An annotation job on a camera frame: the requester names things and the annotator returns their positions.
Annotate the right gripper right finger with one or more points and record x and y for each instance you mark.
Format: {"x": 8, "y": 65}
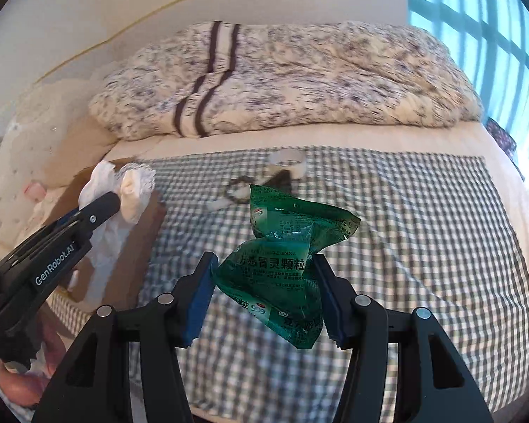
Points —
{"x": 433, "y": 382}

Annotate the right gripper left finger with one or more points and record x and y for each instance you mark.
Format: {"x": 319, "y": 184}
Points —
{"x": 92, "y": 383}

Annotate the white lace cloth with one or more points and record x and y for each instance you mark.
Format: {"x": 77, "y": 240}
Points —
{"x": 113, "y": 200}

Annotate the green medicine sachet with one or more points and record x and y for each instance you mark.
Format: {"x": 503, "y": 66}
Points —
{"x": 270, "y": 275}

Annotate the white tape roll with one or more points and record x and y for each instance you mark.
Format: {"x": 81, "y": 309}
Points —
{"x": 290, "y": 159}

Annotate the person left hand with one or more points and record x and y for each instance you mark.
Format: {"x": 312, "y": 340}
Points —
{"x": 46, "y": 334}

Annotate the pink small box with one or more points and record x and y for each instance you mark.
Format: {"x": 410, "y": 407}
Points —
{"x": 35, "y": 191}

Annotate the white tufted headboard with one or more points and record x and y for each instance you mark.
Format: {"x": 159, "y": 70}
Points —
{"x": 51, "y": 138}

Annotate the brown cardboard box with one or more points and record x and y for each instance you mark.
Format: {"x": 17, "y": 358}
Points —
{"x": 136, "y": 255}

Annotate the checkered bed cloth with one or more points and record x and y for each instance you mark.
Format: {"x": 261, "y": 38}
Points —
{"x": 433, "y": 232}

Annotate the floral patterned duvet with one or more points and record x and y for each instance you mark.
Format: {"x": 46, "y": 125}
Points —
{"x": 220, "y": 78}

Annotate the blue window curtain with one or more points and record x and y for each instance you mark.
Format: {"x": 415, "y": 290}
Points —
{"x": 489, "y": 40}

